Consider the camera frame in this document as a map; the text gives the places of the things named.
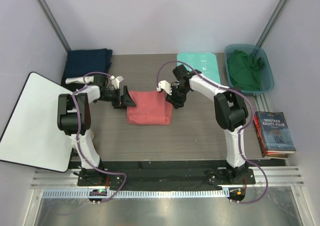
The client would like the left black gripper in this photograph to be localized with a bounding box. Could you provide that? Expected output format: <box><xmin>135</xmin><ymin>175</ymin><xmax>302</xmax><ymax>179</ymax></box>
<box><xmin>98</xmin><ymin>86</ymin><xmax>136</xmax><ymax>110</ymax></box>

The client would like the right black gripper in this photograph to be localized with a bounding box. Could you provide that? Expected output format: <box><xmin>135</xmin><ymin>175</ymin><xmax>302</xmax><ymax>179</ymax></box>
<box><xmin>165</xmin><ymin>85</ymin><xmax>190</xmax><ymax>109</ymax></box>

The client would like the pink t shirt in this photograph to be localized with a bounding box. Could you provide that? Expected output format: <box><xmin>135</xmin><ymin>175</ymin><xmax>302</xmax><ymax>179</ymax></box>
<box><xmin>126</xmin><ymin>90</ymin><xmax>173</xmax><ymax>125</ymax></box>

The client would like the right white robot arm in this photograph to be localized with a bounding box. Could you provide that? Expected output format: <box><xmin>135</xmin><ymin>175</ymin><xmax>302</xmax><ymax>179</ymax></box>
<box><xmin>165</xmin><ymin>64</ymin><xmax>249</xmax><ymax>184</ymax></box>

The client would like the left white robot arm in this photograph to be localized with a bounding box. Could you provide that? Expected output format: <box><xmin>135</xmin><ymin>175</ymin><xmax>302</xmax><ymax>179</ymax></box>
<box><xmin>57</xmin><ymin>72</ymin><xmax>136</xmax><ymax>186</ymax></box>

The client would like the teal cutting board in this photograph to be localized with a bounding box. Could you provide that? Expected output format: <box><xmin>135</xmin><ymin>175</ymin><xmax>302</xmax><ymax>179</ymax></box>
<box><xmin>177</xmin><ymin>52</ymin><xmax>221</xmax><ymax>84</ymax></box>

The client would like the white mug orange inside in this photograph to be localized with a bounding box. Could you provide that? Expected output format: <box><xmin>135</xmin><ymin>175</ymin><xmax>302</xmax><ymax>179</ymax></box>
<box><xmin>70</xmin><ymin>129</ymin><xmax>95</xmax><ymax>149</ymax></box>

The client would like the black folded t shirt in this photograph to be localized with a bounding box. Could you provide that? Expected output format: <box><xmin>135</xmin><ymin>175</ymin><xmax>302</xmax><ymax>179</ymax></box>
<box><xmin>60</xmin><ymin>72</ymin><xmax>84</xmax><ymax>92</ymax></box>

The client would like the navy folded t shirt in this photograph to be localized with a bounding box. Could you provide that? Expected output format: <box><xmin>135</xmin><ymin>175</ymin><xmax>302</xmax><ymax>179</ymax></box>
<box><xmin>63</xmin><ymin>48</ymin><xmax>113</xmax><ymax>78</ymax></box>

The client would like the green t shirt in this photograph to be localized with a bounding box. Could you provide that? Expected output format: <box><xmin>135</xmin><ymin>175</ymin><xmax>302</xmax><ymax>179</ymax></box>
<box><xmin>227</xmin><ymin>50</ymin><xmax>265</xmax><ymax>91</ymax></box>

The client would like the teal plastic basin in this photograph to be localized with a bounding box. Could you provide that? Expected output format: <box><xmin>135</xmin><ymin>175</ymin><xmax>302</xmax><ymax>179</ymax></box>
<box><xmin>224</xmin><ymin>44</ymin><xmax>274</xmax><ymax>95</ymax></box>

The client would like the white board black rim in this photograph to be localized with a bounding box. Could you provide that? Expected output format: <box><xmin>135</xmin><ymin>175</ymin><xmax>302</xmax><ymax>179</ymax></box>
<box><xmin>0</xmin><ymin>72</ymin><xmax>72</xmax><ymax>172</ymax></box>

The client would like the red book underneath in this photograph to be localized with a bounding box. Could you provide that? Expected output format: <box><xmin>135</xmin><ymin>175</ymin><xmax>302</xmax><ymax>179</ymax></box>
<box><xmin>253</xmin><ymin>116</ymin><xmax>289</xmax><ymax>160</ymax></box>

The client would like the nineteen eighty-four book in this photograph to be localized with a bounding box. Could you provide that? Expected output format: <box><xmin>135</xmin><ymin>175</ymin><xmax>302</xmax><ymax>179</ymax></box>
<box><xmin>255</xmin><ymin>111</ymin><xmax>296</xmax><ymax>154</ymax></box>

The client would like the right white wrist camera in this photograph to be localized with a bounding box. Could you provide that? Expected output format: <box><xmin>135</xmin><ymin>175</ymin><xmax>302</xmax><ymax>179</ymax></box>
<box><xmin>156</xmin><ymin>80</ymin><xmax>172</xmax><ymax>95</ymax></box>

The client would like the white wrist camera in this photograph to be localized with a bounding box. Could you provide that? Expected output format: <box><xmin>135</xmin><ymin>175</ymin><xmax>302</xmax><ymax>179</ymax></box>
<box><xmin>156</xmin><ymin>80</ymin><xmax>172</xmax><ymax>95</ymax></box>
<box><xmin>109</xmin><ymin>75</ymin><xmax>124</xmax><ymax>89</ymax></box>

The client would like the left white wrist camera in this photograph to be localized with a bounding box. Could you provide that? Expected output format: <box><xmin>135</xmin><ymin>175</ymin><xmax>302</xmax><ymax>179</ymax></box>
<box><xmin>109</xmin><ymin>75</ymin><xmax>124</xmax><ymax>89</ymax></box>

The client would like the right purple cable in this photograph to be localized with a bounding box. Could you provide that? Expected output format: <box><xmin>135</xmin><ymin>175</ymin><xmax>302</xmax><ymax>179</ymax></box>
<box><xmin>156</xmin><ymin>60</ymin><xmax>269</xmax><ymax>206</ymax></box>

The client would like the purple cable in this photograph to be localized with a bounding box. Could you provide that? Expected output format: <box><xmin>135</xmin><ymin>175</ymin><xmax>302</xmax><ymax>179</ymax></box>
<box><xmin>156</xmin><ymin>60</ymin><xmax>269</xmax><ymax>206</ymax></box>
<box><xmin>72</xmin><ymin>71</ymin><xmax>127</xmax><ymax>204</ymax></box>

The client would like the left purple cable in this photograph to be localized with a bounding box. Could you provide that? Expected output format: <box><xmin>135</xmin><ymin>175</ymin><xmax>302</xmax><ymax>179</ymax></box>
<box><xmin>72</xmin><ymin>71</ymin><xmax>127</xmax><ymax>204</ymax></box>

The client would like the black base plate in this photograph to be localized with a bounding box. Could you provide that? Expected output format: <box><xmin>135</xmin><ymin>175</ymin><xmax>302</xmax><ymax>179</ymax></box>
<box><xmin>77</xmin><ymin>160</ymin><xmax>256</xmax><ymax>192</ymax></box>

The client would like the white slotted cable duct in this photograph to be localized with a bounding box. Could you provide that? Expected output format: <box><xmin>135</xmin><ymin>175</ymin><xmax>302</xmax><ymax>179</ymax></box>
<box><xmin>42</xmin><ymin>188</ymin><xmax>230</xmax><ymax>200</ymax></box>

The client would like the left aluminium corner post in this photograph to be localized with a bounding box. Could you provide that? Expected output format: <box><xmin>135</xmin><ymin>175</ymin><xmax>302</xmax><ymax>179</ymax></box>
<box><xmin>37</xmin><ymin>0</ymin><xmax>71</xmax><ymax>51</ymax></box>

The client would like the aluminium corner post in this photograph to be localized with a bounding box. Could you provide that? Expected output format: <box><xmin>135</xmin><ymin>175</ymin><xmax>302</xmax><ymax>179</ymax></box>
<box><xmin>37</xmin><ymin>0</ymin><xmax>71</xmax><ymax>51</ymax></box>
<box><xmin>255</xmin><ymin>0</ymin><xmax>289</xmax><ymax>48</ymax></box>

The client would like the right aluminium corner post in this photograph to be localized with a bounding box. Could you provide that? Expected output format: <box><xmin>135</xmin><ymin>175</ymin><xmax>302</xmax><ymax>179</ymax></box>
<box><xmin>255</xmin><ymin>0</ymin><xmax>289</xmax><ymax>48</ymax></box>

